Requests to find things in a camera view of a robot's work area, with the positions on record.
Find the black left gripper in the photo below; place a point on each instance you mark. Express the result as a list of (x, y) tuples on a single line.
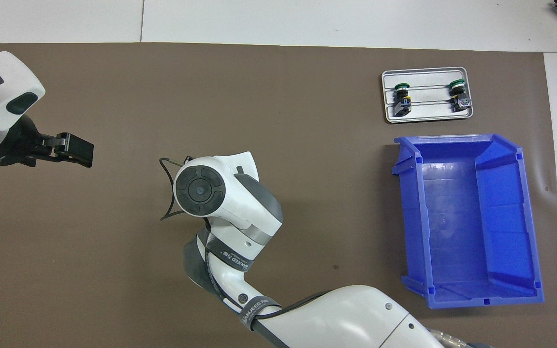
[(17, 147)]

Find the brown table mat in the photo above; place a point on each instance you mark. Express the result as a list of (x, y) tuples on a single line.
[(114, 266)]

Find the grey metal tray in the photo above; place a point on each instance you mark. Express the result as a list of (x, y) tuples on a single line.
[(428, 77)]

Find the green push button switch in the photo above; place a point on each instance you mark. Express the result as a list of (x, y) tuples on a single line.
[(401, 88), (458, 87)]

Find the blue plastic storage bin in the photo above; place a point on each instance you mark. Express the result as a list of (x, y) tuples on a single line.
[(452, 217)]

